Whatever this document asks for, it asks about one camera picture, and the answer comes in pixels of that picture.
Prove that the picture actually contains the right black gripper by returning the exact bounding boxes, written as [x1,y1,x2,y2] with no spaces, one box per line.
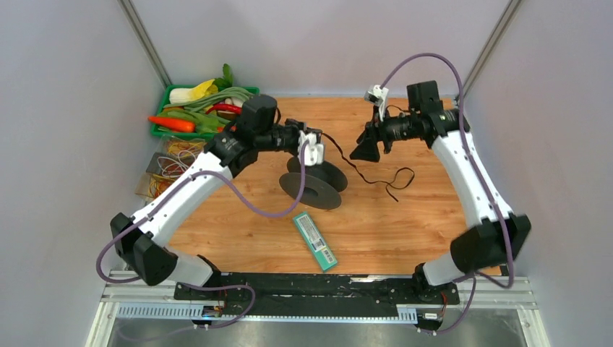
[349,104,419,163]

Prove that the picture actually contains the black cable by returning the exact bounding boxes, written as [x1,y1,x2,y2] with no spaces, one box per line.
[320,132,416,203]

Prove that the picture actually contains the dark grey cable spool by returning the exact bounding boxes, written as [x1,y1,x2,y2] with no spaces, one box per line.
[279,157,348,210]

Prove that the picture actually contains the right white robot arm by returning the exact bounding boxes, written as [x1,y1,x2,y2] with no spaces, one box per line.
[350,81,531,303]

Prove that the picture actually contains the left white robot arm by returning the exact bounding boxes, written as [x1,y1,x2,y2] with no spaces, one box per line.
[96,95,325,300]

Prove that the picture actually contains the red toy chili pepper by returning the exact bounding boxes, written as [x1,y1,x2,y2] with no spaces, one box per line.
[205,103,242,114]

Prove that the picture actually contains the green toy leaf vegetable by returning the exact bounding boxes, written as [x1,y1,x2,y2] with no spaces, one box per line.
[158,109,228,134]

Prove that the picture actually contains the green plastic tray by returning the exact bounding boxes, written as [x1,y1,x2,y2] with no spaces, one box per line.
[150,85,243,140]

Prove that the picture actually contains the green toy long beans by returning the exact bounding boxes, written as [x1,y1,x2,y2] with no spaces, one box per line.
[158,85,260,113]

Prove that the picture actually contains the orange toy carrot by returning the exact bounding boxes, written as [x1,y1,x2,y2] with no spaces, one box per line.
[147,116,196,133]

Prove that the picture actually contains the toy napa cabbage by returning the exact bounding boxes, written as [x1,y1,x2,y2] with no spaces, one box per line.
[168,80,219,104]

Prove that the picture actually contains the teal rectangular box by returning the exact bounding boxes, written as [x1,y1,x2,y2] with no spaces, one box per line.
[293,213,338,273]

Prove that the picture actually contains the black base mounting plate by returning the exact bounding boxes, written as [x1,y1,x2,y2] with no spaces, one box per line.
[173,273,460,318]

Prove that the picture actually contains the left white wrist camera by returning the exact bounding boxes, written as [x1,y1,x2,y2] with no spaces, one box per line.
[298,130,325,166]

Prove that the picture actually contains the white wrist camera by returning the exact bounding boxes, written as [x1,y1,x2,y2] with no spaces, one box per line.
[364,85,389,121]
[298,130,325,166]

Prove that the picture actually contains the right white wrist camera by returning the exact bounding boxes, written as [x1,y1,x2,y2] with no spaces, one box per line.
[364,85,389,121]

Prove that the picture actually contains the clear box of wires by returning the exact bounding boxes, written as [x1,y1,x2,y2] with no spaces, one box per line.
[161,136,207,161]

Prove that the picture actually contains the aluminium frame rail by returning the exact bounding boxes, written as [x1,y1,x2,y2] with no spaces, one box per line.
[87,271,550,346]

